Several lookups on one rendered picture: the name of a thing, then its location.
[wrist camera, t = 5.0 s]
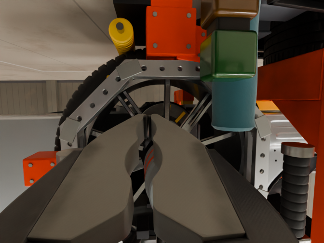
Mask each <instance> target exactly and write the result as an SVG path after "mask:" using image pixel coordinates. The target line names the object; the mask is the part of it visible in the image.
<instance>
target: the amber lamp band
mask: <svg viewBox="0 0 324 243"><path fill-rule="evenodd" d="M258 11H259V0H201V28H202V29H204V30H206V29H207V28H208V27H209V26H210V24H211V23H212V22H213V21H214V20H215V19H216V18H217V17H241V18H250V20H252V19H253V18H254V17H256V16H257V14H258Z"/></svg>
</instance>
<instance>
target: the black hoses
mask: <svg viewBox="0 0 324 243"><path fill-rule="evenodd" d="M147 208H152V207H151V205H150V202H149V201H147ZM148 238H149V216H137V224H136V230H135V232H134V233H133V234H132V235H131V236H130V237H129V238H128V239H126V240H125V241H124V242H123V243H140V242H141V240H142V239H148Z"/></svg>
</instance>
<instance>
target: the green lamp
mask: <svg viewBox="0 0 324 243"><path fill-rule="evenodd" d="M256 67H257V32H256V31H254V30H236V29H216V30H214V31H213V32H212V33H211V34H210V35H209V36H208V37H207V38H206V39H204V40H203V41H202V42H201V45H200V79H201V80H202V81H204V82H234V81H241V80H246V79H250V78H252V77H254V76H255V74H256Z"/></svg>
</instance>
